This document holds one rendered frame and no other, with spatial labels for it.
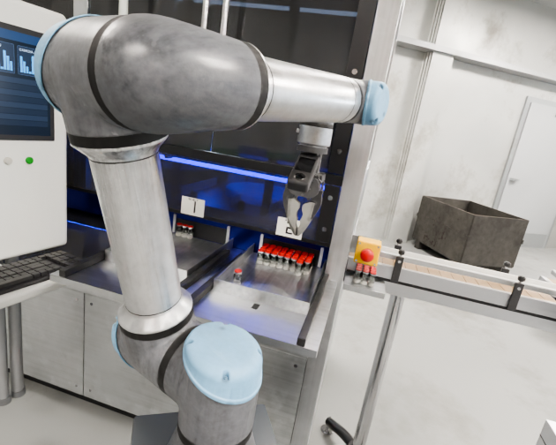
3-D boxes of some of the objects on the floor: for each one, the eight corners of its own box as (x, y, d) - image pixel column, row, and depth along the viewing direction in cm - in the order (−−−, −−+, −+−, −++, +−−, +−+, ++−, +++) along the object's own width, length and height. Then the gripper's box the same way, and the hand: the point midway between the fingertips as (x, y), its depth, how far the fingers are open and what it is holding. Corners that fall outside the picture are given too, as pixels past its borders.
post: (285, 473, 147) (416, -179, 91) (300, 478, 146) (441, -180, 90) (281, 488, 141) (418, -202, 85) (296, 494, 139) (446, -203, 84)
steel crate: (454, 246, 525) (468, 199, 506) (514, 276, 434) (534, 221, 415) (405, 244, 499) (418, 194, 481) (459, 275, 408) (477, 215, 390)
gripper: (334, 148, 88) (319, 233, 93) (297, 142, 90) (284, 225, 95) (330, 149, 80) (312, 242, 85) (289, 143, 81) (275, 233, 87)
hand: (296, 231), depth 87 cm, fingers closed
